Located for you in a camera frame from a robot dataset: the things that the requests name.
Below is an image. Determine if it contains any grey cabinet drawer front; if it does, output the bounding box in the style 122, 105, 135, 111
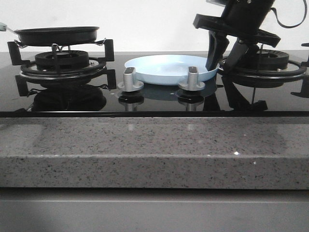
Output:
0, 188, 309, 232

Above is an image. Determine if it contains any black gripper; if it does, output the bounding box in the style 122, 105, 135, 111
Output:
193, 0, 281, 71

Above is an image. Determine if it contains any black pan support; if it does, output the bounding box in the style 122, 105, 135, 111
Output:
8, 39, 116, 86
218, 45, 309, 88

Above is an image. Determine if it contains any black frying pan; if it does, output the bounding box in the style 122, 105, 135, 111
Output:
10, 26, 99, 46

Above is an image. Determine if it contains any right silver stove knob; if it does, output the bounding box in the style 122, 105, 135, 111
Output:
178, 66, 206, 91

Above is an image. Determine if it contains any wire pan trivet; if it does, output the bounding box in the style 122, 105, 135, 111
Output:
8, 38, 107, 51

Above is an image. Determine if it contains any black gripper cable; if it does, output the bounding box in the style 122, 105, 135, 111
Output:
270, 0, 306, 29

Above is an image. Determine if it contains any black glass cooktop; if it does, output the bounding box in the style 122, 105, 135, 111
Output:
0, 52, 309, 117

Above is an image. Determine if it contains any left black gas burner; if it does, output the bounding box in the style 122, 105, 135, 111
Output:
35, 50, 89, 71

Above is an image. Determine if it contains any silver stove knob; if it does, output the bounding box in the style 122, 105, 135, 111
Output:
178, 66, 206, 91
118, 67, 144, 92

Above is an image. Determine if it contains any right black pan support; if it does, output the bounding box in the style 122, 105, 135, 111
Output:
218, 45, 309, 88

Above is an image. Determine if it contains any black gas burner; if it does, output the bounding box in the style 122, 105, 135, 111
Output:
237, 49, 289, 71
35, 50, 89, 71

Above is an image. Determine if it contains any light blue plate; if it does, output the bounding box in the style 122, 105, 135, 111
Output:
125, 55, 219, 86

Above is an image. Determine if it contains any left silver stove knob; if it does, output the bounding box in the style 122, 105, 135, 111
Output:
118, 67, 144, 92

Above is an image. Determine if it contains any left black pan support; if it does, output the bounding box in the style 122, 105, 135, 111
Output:
8, 39, 116, 86

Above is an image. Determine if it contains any right black gas burner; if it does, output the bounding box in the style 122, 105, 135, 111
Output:
237, 49, 289, 71

